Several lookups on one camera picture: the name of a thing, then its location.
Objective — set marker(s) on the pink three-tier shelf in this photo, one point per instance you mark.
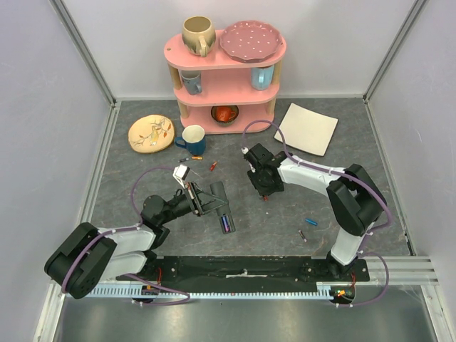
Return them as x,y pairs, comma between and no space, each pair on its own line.
224,82

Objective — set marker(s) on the grey pink-tip battery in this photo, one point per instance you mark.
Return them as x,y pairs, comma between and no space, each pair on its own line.
302,235

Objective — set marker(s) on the yellow bird-pattern plate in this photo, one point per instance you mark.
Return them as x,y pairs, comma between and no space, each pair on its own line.
151,134

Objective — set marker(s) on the white square plate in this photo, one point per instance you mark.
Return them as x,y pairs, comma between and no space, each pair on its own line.
306,130

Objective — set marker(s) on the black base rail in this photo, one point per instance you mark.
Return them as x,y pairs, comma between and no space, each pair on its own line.
245,274

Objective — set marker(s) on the beige ceramic mug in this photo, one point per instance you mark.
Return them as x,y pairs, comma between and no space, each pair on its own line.
199,35

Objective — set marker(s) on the red battery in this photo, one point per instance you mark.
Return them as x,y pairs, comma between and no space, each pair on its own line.
214,164

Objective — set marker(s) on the red cup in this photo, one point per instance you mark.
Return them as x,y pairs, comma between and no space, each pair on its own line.
225,114

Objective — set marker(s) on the pink dotted plate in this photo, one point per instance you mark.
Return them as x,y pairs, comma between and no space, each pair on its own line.
250,41

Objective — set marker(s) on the dark patterned bowl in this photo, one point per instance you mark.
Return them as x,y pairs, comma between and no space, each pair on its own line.
234,107

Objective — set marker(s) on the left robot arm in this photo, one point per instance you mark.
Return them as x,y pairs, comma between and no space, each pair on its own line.
90,254

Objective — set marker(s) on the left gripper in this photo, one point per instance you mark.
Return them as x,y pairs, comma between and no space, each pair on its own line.
201,202

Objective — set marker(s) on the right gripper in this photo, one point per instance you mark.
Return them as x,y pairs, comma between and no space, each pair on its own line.
266,189

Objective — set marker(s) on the dark blue mug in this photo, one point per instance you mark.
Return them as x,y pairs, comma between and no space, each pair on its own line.
192,139

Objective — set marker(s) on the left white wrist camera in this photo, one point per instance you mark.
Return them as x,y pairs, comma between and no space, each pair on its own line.
180,173

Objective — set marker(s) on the light blue mug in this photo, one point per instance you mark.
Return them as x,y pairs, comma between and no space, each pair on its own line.
261,77

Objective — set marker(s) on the black remote control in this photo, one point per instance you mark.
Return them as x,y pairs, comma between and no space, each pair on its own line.
223,210

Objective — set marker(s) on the purple-blue battery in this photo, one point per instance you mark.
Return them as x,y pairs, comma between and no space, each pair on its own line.
225,223

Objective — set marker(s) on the light blue battery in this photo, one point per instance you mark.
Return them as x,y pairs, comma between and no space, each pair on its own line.
310,221

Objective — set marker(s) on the grey-blue mug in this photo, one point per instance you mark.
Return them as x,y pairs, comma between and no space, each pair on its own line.
192,81

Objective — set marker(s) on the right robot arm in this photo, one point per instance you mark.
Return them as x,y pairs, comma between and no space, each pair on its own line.
355,199

